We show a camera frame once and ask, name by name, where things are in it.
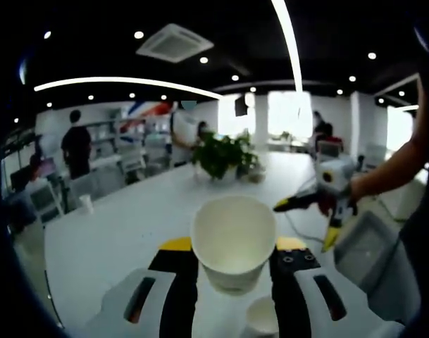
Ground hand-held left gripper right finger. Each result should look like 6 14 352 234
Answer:
269 236 407 338

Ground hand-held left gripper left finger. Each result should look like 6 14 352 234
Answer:
83 236 200 338

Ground white paper cup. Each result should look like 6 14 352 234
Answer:
244 294 280 338
78 194 95 215
189 195 278 296

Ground grey mesh office chair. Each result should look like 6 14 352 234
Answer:
332 210 423 320

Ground small potted plant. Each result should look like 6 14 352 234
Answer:
245 165 266 184

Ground green potted plant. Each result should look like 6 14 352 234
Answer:
191 130 260 181

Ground person's dark shirt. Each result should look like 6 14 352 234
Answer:
399 20 429 325

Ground grey low partition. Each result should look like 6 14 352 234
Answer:
69 165 127 208

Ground ceiling light strip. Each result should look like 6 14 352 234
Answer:
33 76 224 101
270 0 304 94

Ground white shelving unit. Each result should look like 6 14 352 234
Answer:
87 118 173 173

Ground white office chair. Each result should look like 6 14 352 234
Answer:
29 182 63 223

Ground ceiling air conditioner vent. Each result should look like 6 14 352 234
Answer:
135 23 214 63

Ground group of round ceiling spotlights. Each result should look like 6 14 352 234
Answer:
13 30 407 124

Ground black wall screen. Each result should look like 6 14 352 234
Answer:
234 94 249 116

